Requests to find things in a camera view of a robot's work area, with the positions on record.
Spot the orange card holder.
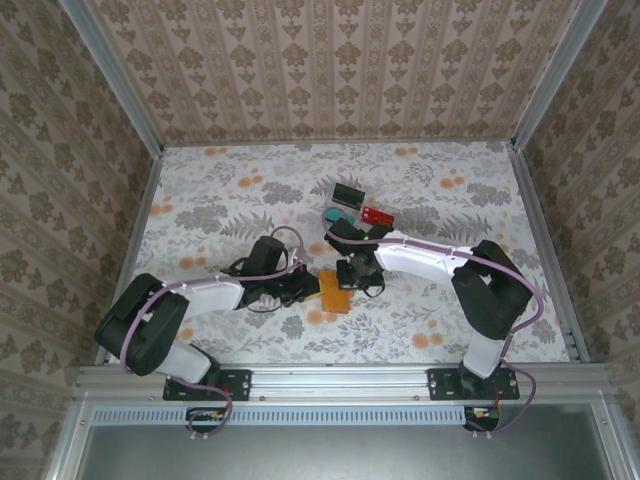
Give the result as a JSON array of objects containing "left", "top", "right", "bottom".
[{"left": 316, "top": 269, "right": 354, "bottom": 314}]

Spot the teal card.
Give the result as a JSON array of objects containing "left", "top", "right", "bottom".
[{"left": 322, "top": 208, "right": 359, "bottom": 227}]

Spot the red card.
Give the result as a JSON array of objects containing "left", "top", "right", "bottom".
[{"left": 360, "top": 203, "right": 397, "bottom": 225}]

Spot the black card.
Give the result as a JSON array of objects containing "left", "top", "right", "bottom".
[{"left": 333, "top": 182, "right": 367, "bottom": 209}]

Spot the clear plastic tray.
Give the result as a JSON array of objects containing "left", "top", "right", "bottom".
[{"left": 321, "top": 181, "right": 402, "bottom": 232}]

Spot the floral table cover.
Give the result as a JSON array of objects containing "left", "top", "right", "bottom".
[{"left": 107, "top": 141, "right": 571, "bottom": 366}]

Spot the small black circuit board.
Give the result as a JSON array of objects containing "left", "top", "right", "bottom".
[
  {"left": 463, "top": 405, "right": 503, "bottom": 433},
  {"left": 185, "top": 407, "right": 227, "bottom": 434}
]

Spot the grey metal sheet panel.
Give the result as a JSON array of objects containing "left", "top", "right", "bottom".
[{"left": 74, "top": 424, "right": 609, "bottom": 480}]

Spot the aluminium table edge rail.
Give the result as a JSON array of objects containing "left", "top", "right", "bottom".
[{"left": 74, "top": 363, "right": 617, "bottom": 402}]

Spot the grey slotted cable duct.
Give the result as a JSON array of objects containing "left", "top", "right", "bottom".
[{"left": 92, "top": 405, "right": 469, "bottom": 426}]

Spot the aluminium side rail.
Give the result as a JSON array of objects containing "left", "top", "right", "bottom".
[
  {"left": 94, "top": 144, "right": 166, "bottom": 366},
  {"left": 506, "top": 142, "right": 594, "bottom": 364}
]

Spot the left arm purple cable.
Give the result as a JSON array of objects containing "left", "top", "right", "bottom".
[{"left": 119, "top": 225, "right": 311, "bottom": 441}]

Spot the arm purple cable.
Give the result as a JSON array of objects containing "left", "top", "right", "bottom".
[
  {"left": 339, "top": 234, "right": 546, "bottom": 441},
  {"left": 119, "top": 225, "right": 311, "bottom": 441}
]

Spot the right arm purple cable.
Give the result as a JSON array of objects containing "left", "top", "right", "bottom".
[{"left": 339, "top": 234, "right": 546, "bottom": 441}]

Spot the aluminium frame post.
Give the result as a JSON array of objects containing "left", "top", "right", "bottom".
[
  {"left": 509, "top": 0, "right": 609, "bottom": 151},
  {"left": 63, "top": 0, "right": 166, "bottom": 152}
]

